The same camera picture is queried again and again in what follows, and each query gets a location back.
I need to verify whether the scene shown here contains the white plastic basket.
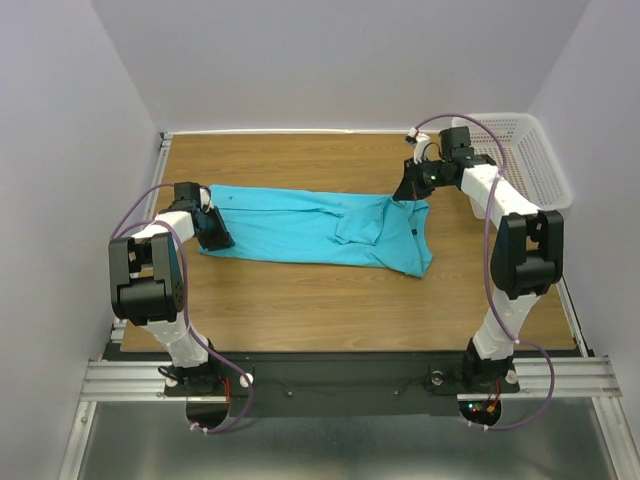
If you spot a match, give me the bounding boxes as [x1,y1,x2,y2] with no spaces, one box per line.
[451,112,573,224]

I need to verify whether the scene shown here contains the turquoise t shirt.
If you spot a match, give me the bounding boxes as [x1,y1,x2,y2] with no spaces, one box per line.
[200,185,433,278]

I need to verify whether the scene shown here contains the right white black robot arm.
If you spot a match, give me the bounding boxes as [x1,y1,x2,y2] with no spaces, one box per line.
[393,127,564,389]

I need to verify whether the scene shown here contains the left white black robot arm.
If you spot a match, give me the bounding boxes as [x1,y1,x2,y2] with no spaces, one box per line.
[108,182,234,396]

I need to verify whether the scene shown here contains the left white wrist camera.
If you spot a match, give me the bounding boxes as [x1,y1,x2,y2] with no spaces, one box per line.
[199,185,213,210]

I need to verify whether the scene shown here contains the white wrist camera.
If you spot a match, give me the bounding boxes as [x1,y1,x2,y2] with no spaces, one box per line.
[199,185,213,210]
[404,127,431,150]

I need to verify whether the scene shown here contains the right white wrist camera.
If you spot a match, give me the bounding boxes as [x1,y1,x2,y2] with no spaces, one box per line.
[404,127,431,150]

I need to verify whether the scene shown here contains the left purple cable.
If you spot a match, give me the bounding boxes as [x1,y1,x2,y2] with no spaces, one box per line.
[108,183,255,435]

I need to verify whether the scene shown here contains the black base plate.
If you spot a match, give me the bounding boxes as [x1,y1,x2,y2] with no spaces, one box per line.
[159,351,519,418]

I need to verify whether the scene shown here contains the aluminium frame rail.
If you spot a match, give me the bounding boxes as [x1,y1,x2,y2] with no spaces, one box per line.
[57,132,174,480]

